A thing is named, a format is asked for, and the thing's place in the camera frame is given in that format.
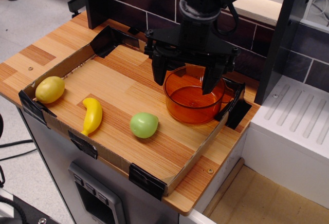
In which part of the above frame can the black vertical post left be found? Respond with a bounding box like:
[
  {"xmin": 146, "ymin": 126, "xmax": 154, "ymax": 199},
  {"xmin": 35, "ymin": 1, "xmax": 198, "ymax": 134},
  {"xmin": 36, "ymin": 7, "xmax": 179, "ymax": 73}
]
[{"xmin": 82, "ymin": 0, "xmax": 116, "ymax": 29}]

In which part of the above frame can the green toy apple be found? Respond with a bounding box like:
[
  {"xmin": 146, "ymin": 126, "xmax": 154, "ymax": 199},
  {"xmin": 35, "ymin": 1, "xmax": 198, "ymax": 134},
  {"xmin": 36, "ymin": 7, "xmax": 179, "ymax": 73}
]
[{"xmin": 130, "ymin": 113, "xmax": 159, "ymax": 139}]

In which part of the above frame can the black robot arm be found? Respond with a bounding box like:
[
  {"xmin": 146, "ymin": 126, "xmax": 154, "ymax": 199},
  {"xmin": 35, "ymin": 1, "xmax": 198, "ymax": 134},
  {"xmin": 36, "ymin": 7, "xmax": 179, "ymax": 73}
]
[{"xmin": 144, "ymin": 0, "xmax": 241, "ymax": 94}]

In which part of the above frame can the yellow toy banana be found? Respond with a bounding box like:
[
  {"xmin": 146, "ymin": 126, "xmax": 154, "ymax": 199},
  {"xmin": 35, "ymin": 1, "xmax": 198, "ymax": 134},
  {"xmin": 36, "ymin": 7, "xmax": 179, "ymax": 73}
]
[{"xmin": 81, "ymin": 98, "xmax": 103, "ymax": 136}]

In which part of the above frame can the black office chair base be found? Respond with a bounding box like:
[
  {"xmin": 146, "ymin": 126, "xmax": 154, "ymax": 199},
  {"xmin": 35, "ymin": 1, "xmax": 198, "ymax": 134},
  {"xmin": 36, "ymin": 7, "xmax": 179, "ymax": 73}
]
[{"xmin": 67, "ymin": 0, "xmax": 85, "ymax": 18}]

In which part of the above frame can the white toy sink drainboard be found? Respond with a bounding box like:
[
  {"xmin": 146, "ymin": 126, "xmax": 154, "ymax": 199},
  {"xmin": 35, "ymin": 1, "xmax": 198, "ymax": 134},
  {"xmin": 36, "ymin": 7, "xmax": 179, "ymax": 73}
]
[{"xmin": 242, "ymin": 76, "xmax": 328, "ymax": 207}]

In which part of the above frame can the grey toy oven front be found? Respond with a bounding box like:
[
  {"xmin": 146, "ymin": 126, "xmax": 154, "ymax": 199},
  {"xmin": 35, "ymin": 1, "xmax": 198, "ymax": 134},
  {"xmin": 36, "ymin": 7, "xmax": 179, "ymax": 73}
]
[{"xmin": 68, "ymin": 163, "xmax": 126, "ymax": 224}]

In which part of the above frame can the black vertical post right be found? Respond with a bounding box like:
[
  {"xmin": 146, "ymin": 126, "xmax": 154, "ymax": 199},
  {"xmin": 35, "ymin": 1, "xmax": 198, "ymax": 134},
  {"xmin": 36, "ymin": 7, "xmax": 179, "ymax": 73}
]
[{"xmin": 254, "ymin": 0, "xmax": 309, "ymax": 105}]

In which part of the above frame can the yellow toy potato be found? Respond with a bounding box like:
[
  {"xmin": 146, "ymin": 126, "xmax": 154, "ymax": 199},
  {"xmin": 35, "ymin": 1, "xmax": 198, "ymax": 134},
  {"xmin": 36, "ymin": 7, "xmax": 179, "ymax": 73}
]
[{"xmin": 35, "ymin": 76, "xmax": 65, "ymax": 104}]

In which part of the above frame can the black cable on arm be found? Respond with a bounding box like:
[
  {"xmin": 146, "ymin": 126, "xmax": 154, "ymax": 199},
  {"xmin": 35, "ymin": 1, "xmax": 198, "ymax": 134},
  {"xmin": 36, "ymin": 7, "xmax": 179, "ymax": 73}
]
[{"xmin": 214, "ymin": 2, "xmax": 241, "ymax": 36}]

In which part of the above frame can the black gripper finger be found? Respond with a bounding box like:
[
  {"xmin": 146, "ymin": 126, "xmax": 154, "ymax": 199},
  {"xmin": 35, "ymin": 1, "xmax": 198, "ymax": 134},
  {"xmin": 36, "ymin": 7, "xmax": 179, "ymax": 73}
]
[
  {"xmin": 202, "ymin": 62, "xmax": 227, "ymax": 95},
  {"xmin": 152, "ymin": 54, "xmax": 177, "ymax": 85}
]

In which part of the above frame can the orange transparent plastic pot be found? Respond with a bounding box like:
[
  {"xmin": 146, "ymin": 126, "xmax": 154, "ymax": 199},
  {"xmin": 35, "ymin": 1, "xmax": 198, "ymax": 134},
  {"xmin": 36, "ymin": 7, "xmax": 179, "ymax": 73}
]
[{"xmin": 163, "ymin": 65, "xmax": 226, "ymax": 124}]

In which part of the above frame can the black vertical post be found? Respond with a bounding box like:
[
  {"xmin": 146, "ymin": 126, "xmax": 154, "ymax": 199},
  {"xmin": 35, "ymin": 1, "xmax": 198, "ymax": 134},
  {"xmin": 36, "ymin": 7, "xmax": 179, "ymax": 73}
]
[
  {"xmin": 82, "ymin": 0, "xmax": 116, "ymax": 29},
  {"xmin": 254, "ymin": 0, "xmax": 309, "ymax": 105}
]

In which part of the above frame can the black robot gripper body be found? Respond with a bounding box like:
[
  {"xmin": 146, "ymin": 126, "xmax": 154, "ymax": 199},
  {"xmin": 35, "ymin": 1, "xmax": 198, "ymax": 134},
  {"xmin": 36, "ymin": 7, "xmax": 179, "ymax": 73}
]
[{"xmin": 144, "ymin": 21, "xmax": 241, "ymax": 72}]

